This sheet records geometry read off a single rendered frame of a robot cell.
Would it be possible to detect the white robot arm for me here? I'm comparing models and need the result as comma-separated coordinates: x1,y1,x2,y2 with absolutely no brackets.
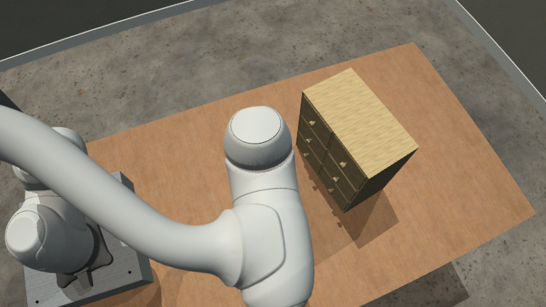
0,89,314,307

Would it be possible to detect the brown wooden drawer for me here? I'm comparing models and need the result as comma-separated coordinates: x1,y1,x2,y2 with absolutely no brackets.
324,153,357,202
329,135,367,190
320,167,349,211
299,116,327,163
297,133,322,175
301,95,333,148

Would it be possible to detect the tall wooden chest of drawers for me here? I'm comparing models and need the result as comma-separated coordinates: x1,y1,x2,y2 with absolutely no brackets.
296,68,419,214

